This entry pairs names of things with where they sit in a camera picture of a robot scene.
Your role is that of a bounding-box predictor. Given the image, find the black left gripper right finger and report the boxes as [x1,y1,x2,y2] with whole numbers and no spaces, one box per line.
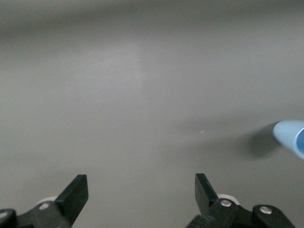
[185,173,296,228]

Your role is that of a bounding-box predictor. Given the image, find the light blue cup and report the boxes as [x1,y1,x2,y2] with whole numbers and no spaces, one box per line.
[272,120,304,160]

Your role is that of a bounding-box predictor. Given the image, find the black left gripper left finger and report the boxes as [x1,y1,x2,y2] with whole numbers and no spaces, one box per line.
[0,174,89,228]

